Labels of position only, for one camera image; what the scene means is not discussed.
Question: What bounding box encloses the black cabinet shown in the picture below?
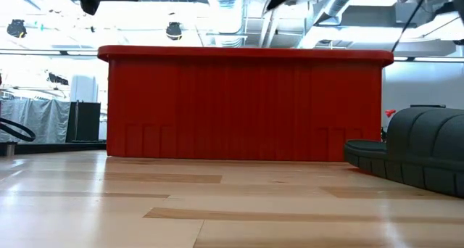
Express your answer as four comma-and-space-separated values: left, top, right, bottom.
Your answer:
65, 101, 102, 144

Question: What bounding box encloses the silver ventilation duct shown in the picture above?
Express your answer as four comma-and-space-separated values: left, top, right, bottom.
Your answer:
313, 0, 365, 26
208, 0, 251, 48

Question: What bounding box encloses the black rubber slide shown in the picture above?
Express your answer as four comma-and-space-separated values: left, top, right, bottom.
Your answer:
343, 106, 464, 199

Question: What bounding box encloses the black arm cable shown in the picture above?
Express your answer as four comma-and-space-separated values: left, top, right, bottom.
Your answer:
390, 0, 431, 54

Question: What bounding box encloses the grey curtain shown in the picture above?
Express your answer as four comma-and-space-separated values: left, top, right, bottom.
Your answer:
0, 98, 72, 145

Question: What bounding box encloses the metal cylinder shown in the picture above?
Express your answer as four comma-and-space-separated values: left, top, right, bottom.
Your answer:
0, 141, 19, 157

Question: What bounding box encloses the black aluminium frame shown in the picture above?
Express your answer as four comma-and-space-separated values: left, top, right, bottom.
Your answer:
14, 141, 107, 156

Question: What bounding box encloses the red plastic bin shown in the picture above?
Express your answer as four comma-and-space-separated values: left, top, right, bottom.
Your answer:
96, 44, 395, 162

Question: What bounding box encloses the white cabinet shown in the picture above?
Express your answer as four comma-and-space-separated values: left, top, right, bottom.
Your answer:
69, 74, 99, 104

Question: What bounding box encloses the thick black cable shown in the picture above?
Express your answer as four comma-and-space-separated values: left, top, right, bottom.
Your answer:
0, 117, 37, 143

